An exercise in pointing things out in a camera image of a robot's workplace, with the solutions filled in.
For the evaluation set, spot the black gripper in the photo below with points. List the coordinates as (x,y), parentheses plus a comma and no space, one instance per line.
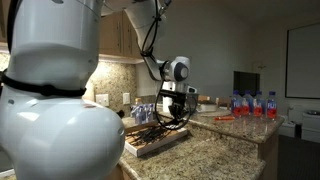
(183,105)

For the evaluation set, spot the black zip ties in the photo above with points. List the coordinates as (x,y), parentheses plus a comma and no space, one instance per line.
(146,135)

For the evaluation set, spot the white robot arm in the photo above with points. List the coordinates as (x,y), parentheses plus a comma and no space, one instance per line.
(47,129)

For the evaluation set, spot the shallow cardboard box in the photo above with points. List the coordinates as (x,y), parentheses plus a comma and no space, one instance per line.
(139,150)

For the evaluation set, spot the clear water bottle pack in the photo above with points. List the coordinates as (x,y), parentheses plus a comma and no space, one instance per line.
(142,113)

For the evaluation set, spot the orange marker pen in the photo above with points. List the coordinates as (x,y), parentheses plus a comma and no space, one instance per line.
(224,118)

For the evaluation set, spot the fiji water bottle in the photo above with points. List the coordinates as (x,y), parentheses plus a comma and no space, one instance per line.
(247,103)
(236,104)
(271,106)
(257,103)

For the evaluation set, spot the black television screen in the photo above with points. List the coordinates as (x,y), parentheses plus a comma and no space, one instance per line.
(245,81)

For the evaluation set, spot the wooden upper cabinets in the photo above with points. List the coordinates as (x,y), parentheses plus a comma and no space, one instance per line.
(118,38)

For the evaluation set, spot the white whiteboard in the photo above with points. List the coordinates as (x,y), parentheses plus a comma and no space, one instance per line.
(303,62)

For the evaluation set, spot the white wall outlet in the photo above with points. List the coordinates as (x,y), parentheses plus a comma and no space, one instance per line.
(102,99)

